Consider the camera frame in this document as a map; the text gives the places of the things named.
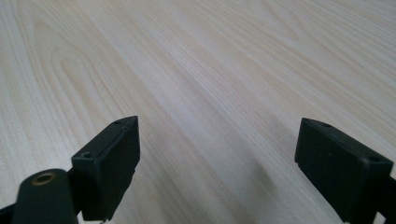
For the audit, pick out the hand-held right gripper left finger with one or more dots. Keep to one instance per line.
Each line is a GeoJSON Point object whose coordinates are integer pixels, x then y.
{"type": "Point", "coordinates": [107, 174]}

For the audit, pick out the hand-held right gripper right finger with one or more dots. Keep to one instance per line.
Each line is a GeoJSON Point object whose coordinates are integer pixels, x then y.
{"type": "Point", "coordinates": [336, 168]}

